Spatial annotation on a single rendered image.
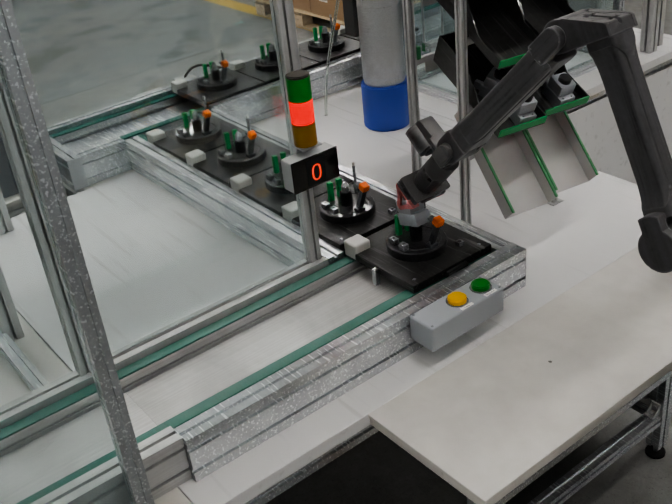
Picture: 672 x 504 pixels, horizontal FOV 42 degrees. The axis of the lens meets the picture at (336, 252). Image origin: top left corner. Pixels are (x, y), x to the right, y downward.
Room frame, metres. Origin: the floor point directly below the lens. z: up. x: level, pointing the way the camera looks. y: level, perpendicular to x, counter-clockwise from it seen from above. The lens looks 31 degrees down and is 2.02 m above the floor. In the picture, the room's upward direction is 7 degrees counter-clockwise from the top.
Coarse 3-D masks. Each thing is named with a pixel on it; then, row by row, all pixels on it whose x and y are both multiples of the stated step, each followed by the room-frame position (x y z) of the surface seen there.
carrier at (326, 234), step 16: (336, 192) 2.07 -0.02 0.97; (352, 192) 2.02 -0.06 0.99; (368, 192) 2.04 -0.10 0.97; (320, 208) 1.95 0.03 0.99; (336, 208) 1.91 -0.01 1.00; (352, 208) 1.93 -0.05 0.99; (368, 208) 1.92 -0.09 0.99; (384, 208) 1.95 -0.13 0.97; (320, 224) 1.90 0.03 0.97; (336, 224) 1.89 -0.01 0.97; (352, 224) 1.88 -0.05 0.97; (368, 224) 1.88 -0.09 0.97; (384, 224) 1.87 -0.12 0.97; (336, 240) 1.82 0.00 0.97
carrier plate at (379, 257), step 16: (432, 224) 1.84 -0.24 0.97; (448, 224) 1.83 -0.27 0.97; (384, 240) 1.79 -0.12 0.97; (448, 240) 1.76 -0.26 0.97; (464, 240) 1.75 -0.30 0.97; (480, 240) 1.74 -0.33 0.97; (368, 256) 1.73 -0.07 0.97; (384, 256) 1.72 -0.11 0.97; (448, 256) 1.69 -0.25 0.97; (464, 256) 1.68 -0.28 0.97; (480, 256) 1.70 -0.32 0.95; (384, 272) 1.66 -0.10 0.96; (400, 272) 1.64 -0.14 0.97; (416, 272) 1.64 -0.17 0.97; (432, 272) 1.63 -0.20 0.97; (416, 288) 1.59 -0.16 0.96
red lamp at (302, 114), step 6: (306, 102) 1.72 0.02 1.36; (312, 102) 1.73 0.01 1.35; (294, 108) 1.72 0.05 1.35; (300, 108) 1.71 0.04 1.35; (306, 108) 1.71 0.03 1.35; (312, 108) 1.73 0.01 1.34; (294, 114) 1.72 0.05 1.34; (300, 114) 1.71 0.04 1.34; (306, 114) 1.71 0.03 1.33; (312, 114) 1.72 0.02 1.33; (294, 120) 1.72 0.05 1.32; (300, 120) 1.71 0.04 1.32; (306, 120) 1.71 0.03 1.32; (312, 120) 1.72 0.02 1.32
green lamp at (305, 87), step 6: (306, 78) 1.72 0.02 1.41; (288, 84) 1.72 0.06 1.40; (294, 84) 1.71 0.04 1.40; (300, 84) 1.71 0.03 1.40; (306, 84) 1.72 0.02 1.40; (288, 90) 1.72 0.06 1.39; (294, 90) 1.71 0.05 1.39; (300, 90) 1.71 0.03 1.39; (306, 90) 1.72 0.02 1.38; (288, 96) 1.73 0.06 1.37; (294, 96) 1.71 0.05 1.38; (300, 96) 1.71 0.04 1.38; (306, 96) 1.72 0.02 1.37; (294, 102) 1.72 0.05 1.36; (300, 102) 1.71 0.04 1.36
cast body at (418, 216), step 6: (402, 198) 1.77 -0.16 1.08; (396, 204) 1.77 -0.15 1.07; (402, 204) 1.75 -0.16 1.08; (420, 204) 1.75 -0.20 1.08; (402, 210) 1.75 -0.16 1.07; (408, 210) 1.73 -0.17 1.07; (414, 210) 1.74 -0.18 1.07; (420, 210) 1.74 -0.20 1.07; (426, 210) 1.74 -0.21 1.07; (402, 216) 1.75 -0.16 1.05; (408, 216) 1.73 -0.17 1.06; (414, 216) 1.72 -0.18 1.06; (420, 216) 1.72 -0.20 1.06; (426, 216) 1.73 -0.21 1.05; (402, 222) 1.75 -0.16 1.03; (408, 222) 1.74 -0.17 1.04; (414, 222) 1.72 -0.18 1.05; (420, 222) 1.72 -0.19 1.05; (426, 222) 1.73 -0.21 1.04
